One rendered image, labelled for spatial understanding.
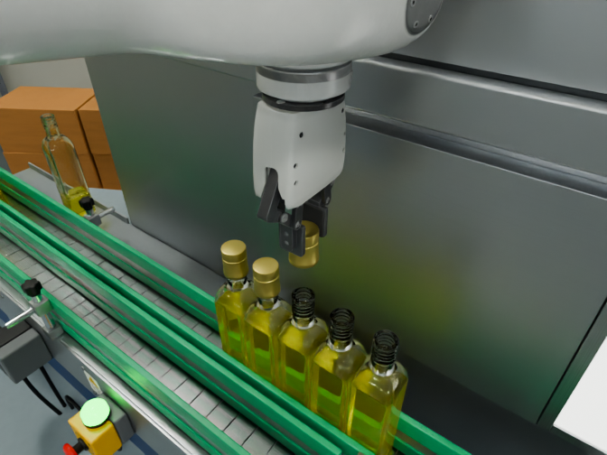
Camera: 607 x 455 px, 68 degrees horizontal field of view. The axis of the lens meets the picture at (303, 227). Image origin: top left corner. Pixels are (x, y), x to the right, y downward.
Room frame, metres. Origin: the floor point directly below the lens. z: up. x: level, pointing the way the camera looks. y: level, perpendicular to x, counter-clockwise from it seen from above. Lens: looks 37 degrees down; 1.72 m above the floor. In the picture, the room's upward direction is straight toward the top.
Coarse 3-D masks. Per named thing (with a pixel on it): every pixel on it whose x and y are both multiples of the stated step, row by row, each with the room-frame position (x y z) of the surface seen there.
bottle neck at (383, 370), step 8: (376, 336) 0.33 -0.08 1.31; (384, 336) 0.34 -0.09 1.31; (392, 336) 0.34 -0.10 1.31; (376, 344) 0.32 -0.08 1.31; (384, 344) 0.34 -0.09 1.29; (392, 344) 0.33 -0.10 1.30; (376, 352) 0.32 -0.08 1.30; (384, 352) 0.32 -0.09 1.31; (392, 352) 0.32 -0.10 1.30; (376, 360) 0.32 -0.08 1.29; (384, 360) 0.32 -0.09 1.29; (392, 360) 0.32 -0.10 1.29; (376, 368) 0.32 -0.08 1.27; (384, 368) 0.32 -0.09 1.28; (392, 368) 0.32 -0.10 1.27
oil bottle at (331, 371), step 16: (320, 352) 0.36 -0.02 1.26; (336, 352) 0.35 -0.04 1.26; (352, 352) 0.35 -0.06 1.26; (320, 368) 0.35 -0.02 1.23; (336, 368) 0.34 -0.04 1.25; (352, 368) 0.34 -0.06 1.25; (320, 384) 0.35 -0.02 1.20; (336, 384) 0.33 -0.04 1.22; (320, 400) 0.35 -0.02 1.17; (336, 400) 0.33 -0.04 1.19; (320, 416) 0.35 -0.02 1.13; (336, 416) 0.33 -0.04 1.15
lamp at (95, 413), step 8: (96, 400) 0.44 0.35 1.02; (104, 400) 0.44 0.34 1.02; (88, 408) 0.42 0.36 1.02; (96, 408) 0.42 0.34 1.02; (104, 408) 0.42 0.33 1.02; (80, 416) 0.41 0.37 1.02; (88, 416) 0.41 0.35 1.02; (96, 416) 0.41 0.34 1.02; (104, 416) 0.42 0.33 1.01; (88, 424) 0.40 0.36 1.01; (96, 424) 0.40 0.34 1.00
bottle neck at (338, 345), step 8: (336, 312) 0.37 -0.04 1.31; (344, 312) 0.37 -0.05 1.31; (352, 312) 0.37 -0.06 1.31; (336, 320) 0.36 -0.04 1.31; (344, 320) 0.37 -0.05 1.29; (352, 320) 0.36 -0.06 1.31; (336, 328) 0.35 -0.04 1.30; (344, 328) 0.35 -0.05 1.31; (352, 328) 0.36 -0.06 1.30; (336, 336) 0.35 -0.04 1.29; (344, 336) 0.35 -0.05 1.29; (336, 344) 0.35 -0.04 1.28; (344, 344) 0.35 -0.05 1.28
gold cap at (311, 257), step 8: (304, 224) 0.41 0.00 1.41; (312, 224) 0.41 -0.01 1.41; (312, 232) 0.39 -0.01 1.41; (312, 240) 0.39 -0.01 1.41; (312, 248) 0.39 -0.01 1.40; (296, 256) 0.39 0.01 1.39; (304, 256) 0.38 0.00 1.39; (312, 256) 0.39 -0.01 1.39; (296, 264) 0.38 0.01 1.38; (304, 264) 0.38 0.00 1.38; (312, 264) 0.39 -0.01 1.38
